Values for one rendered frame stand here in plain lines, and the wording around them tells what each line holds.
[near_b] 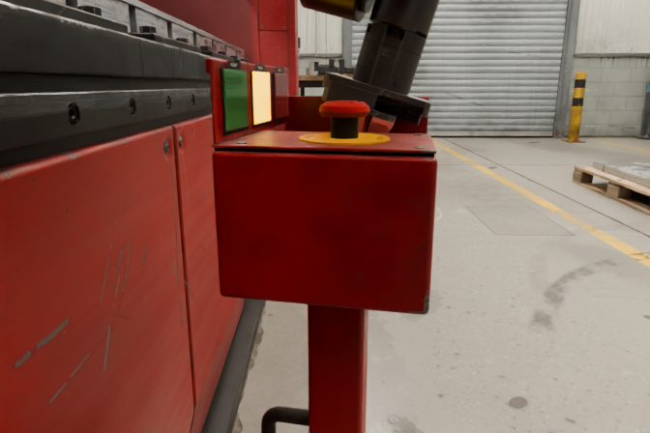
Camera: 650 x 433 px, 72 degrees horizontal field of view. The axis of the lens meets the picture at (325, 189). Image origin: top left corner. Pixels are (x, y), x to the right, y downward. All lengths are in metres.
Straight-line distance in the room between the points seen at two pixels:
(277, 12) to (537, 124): 6.26
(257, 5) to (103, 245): 1.74
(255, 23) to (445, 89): 5.54
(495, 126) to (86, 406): 7.40
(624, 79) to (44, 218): 8.38
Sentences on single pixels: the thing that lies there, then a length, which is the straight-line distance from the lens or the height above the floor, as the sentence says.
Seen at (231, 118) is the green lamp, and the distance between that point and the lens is 0.35.
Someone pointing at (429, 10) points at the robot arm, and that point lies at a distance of 0.44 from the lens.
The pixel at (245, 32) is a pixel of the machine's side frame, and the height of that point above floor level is 1.05.
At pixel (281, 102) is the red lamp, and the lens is 0.48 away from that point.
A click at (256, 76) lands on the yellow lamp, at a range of 0.40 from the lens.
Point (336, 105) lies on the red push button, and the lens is 0.34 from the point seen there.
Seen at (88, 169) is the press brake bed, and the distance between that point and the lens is 0.45.
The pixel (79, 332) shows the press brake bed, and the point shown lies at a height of 0.62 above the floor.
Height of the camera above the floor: 0.82
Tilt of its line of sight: 13 degrees down
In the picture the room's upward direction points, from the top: straight up
